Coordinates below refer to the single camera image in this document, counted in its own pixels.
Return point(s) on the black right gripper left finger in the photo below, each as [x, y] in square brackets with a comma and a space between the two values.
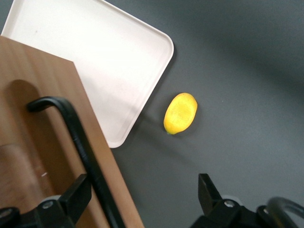
[71, 202]

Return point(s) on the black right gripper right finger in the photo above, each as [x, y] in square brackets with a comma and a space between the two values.
[213, 204]

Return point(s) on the wooden drawer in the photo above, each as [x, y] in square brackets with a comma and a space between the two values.
[52, 78]

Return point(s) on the yellow lemon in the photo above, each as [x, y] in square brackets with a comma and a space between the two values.
[180, 114]

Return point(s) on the beige plastic tray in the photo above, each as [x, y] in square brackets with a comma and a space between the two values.
[95, 47]

